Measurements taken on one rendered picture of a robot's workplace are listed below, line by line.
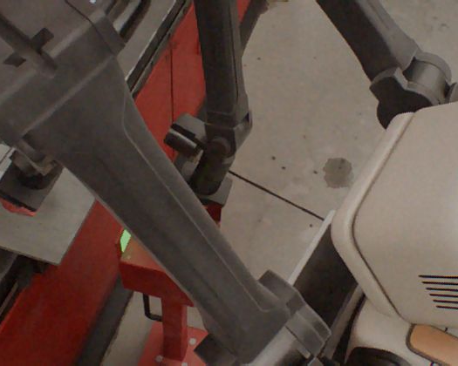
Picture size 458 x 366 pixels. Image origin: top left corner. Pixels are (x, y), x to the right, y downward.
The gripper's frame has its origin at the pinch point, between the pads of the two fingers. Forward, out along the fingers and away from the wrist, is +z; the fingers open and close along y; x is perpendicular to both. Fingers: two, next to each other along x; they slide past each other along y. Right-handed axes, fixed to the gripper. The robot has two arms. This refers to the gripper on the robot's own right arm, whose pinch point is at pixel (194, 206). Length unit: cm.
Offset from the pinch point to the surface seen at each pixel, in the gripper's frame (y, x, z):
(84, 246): 19.2, 5.2, 24.4
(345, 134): -55, -109, 69
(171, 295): -2.6, 15.2, 11.0
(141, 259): 5.8, 13.6, 3.8
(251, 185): -23, -71, 77
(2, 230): 27.3, 26.3, -13.5
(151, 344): -6, 6, 69
